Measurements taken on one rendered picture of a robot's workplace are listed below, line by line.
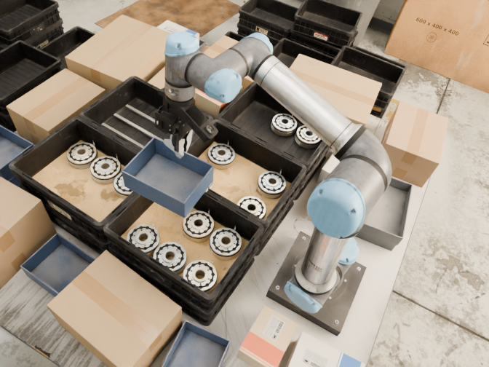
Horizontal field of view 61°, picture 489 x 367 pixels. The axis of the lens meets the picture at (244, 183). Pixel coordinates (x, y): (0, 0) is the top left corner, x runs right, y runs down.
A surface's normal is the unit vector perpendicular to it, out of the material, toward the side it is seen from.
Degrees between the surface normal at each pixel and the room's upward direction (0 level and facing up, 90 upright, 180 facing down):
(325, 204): 84
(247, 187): 0
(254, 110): 0
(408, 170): 90
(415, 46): 73
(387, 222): 0
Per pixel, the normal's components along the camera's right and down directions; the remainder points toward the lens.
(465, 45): -0.44, 0.47
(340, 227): -0.62, 0.49
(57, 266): 0.11, -0.61
